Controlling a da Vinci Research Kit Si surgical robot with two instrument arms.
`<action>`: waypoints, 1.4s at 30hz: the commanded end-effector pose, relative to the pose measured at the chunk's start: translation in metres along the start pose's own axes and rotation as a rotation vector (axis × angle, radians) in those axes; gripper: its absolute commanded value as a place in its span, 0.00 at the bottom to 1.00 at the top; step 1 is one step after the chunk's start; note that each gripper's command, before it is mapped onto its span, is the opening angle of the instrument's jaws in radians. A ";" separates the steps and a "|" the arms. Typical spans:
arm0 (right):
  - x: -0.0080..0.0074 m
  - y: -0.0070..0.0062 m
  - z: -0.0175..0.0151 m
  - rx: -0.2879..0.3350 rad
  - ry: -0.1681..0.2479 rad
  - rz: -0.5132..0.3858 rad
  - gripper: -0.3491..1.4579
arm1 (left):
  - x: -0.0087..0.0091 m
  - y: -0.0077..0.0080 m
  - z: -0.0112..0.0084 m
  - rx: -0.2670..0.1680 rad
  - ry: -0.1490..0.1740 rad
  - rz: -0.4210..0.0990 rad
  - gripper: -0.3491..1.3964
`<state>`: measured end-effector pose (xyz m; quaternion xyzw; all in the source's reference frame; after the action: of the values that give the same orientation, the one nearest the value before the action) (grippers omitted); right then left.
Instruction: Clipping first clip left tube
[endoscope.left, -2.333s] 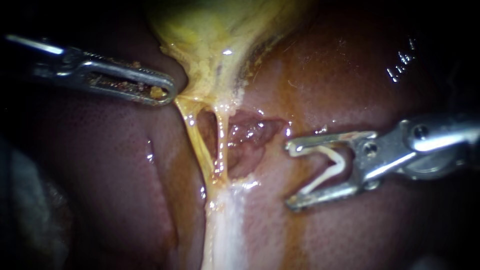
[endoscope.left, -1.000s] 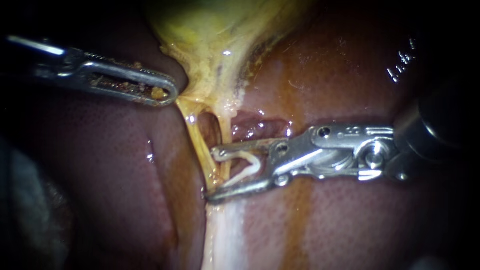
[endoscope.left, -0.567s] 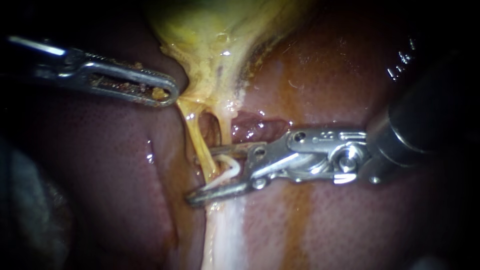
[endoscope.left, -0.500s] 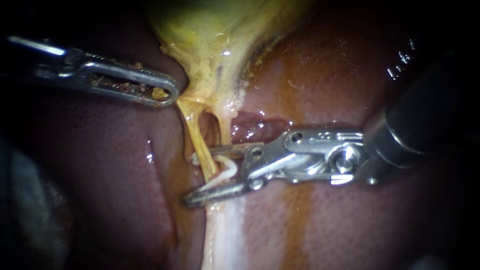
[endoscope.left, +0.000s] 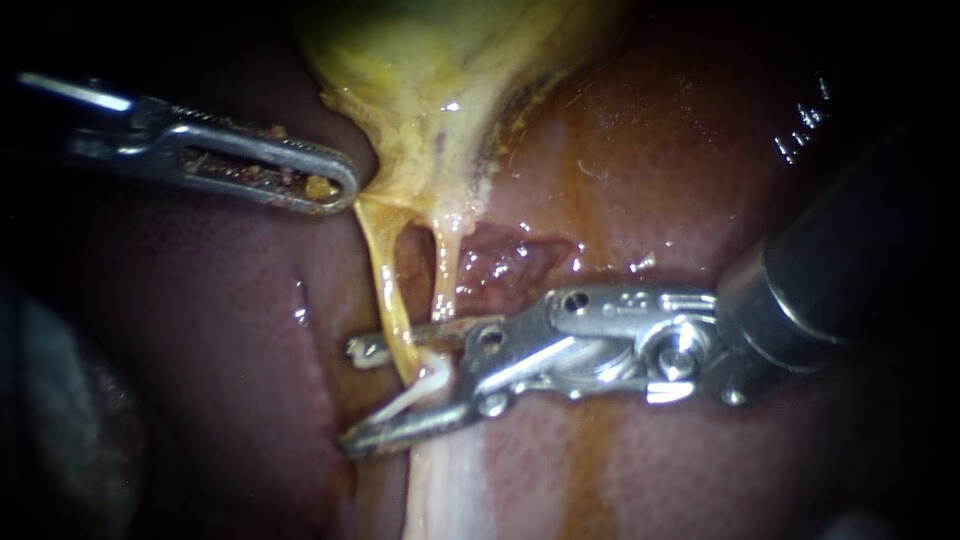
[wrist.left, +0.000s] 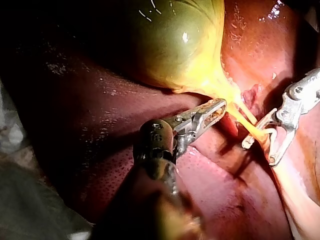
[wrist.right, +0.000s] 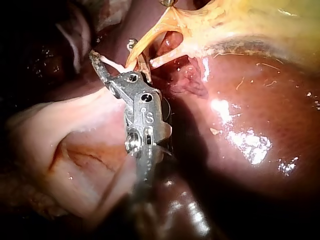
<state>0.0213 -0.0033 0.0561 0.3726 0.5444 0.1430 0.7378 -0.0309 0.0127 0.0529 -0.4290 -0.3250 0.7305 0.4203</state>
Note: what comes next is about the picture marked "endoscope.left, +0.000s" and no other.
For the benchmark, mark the left arm instrument jaw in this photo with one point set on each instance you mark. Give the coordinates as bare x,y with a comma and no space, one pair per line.
259,146

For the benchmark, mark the right arm instrument jaw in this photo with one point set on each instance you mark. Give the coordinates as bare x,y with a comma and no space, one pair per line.
409,433
409,337

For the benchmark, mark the left arm instrument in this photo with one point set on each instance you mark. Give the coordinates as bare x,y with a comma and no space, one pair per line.
139,127

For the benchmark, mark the right arm instrument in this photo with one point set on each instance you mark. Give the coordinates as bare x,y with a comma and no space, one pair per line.
600,341

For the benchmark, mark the white clip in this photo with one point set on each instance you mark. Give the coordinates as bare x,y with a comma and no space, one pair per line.
427,384

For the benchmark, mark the dark right arm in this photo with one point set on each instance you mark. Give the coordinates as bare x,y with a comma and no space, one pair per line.
862,247

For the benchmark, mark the thin tube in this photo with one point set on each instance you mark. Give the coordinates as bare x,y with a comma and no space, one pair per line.
447,262
386,277

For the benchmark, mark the pale fatty tissue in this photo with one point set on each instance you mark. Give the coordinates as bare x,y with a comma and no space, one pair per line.
450,487

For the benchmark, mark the gallbladder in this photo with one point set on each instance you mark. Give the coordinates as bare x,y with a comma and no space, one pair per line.
420,90

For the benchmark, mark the dark red liver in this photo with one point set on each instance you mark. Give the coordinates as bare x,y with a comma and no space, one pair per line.
225,337

